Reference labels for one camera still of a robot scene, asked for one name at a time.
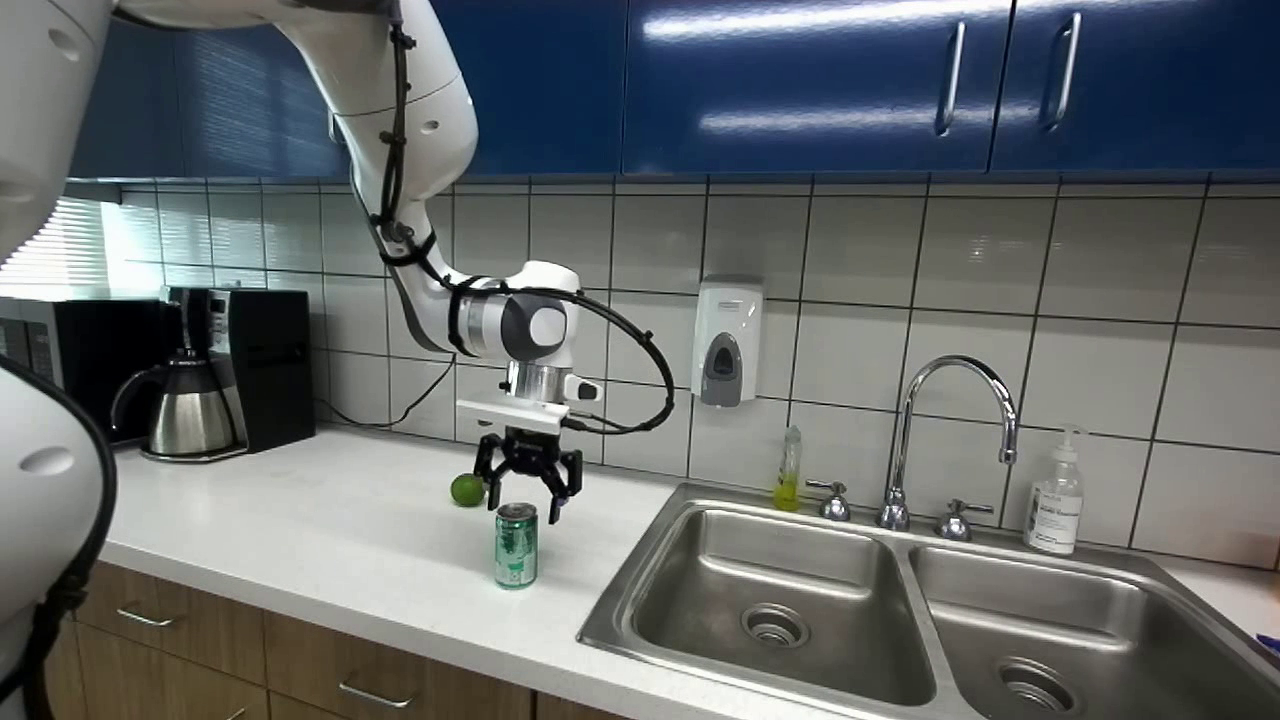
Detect black coffee maker cord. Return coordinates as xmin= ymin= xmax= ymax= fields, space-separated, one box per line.
xmin=318 ymin=354 xmax=462 ymax=435

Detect silver cabinet door handle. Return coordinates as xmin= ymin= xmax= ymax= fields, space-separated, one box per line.
xmin=934 ymin=18 xmax=972 ymax=139
xmin=1040 ymin=8 xmax=1089 ymax=139

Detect stainless steel double sink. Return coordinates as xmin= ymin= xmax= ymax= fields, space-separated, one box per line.
xmin=576 ymin=479 xmax=1280 ymax=720

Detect chrome faucet handle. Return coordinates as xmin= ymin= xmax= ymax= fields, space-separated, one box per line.
xmin=928 ymin=497 xmax=982 ymax=545
xmin=813 ymin=479 xmax=861 ymax=523

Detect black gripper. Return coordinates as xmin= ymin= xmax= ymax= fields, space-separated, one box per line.
xmin=471 ymin=430 xmax=588 ymax=528

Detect black coffee maker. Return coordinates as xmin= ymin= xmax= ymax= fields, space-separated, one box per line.
xmin=168 ymin=285 xmax=326 ymax=460

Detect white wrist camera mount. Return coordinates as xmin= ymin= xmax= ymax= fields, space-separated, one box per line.
xmin=457 ymin=371 xmax=605 ymax=442

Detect chrome gooseneck faucet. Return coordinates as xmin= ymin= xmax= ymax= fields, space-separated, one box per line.
xmin=875 ymin=354 xmax=1026 ymax=538

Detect silver drawer handle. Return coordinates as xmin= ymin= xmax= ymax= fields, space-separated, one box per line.
xmin=331 ymin=677 xmax=419 ymax=716
xmin=107 ymin=605 xmax=180 ymax=638

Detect wooden base cabinets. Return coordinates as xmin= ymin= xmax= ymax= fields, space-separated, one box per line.
xmin=37 ymin=555 xmax=631 ymax=720

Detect clear pump soap bottle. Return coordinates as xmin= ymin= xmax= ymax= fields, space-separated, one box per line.
xmin=1026 ymin=423 xmax=1089 ymax=559

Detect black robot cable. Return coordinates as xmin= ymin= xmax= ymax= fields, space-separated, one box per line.
xmin=367 ymin=8 xmax=681 ymax=442

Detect blue glossy wall cabinets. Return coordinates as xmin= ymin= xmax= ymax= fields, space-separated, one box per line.
xmin=64 ymin=0 xmax=1280 ymax=189

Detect black microwave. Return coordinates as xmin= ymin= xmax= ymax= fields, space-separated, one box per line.
xmin=0 ymin=294 xmax=184 ymax=449

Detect steel coffee carafe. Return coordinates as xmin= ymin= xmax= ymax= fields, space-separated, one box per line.
xmin=107 ymin=354 xmax=243 ymax=465

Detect green dish soap bottle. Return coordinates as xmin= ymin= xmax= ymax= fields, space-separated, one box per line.
xmin=772 ymin=421 xmax=808 ymax=515

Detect white wall soap dispenser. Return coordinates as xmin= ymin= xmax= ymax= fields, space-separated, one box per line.
xmin=693 ymin=278 xmax=770 ymax=411

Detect green soda can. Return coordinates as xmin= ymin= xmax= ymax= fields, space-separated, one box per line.
xmin=493 ymin=500 xmax=544 ymax=594

